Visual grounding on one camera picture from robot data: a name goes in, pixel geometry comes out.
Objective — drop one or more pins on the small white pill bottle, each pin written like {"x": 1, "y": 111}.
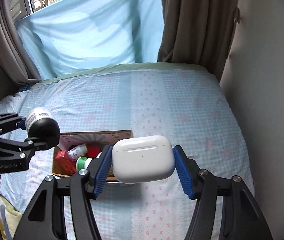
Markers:
{"x": 78, "y": 151}

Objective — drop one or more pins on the grey left curtain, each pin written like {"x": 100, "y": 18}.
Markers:
{"x": 14, "y": 60}

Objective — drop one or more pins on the red cosmetic box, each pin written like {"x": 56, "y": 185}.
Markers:
{"x": 64, "y": 164}

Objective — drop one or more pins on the brown curtain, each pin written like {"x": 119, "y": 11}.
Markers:
{"x": 199, "y": 32}

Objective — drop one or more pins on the white earbuds case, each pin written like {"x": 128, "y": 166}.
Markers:
{"x": 143, "y": 159}

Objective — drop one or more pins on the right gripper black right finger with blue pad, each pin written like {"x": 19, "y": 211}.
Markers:
{"x": 241, "y": 217}

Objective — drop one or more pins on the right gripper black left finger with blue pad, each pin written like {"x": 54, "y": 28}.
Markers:
{"x": 44, "y": 218}

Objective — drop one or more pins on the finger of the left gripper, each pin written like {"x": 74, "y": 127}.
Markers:
{"x": 11, "y": 147}
{"x": 10, "y": 122}

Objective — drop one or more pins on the white jar black lid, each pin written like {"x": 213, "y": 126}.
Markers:
{"x": 40, "y": 123}

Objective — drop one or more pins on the brown cardboard box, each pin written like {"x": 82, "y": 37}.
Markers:
{"x": 100, "y": 138}

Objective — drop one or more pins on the light blue curtain sheet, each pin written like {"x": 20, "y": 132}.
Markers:
{"x": 70, "y": 36}

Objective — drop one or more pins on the red silver cream jar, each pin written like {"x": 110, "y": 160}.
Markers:
{"x": 93, "y": 151}

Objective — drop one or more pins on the green white lidded bottle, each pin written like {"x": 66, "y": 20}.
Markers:
{"x": 82, "y": 163}

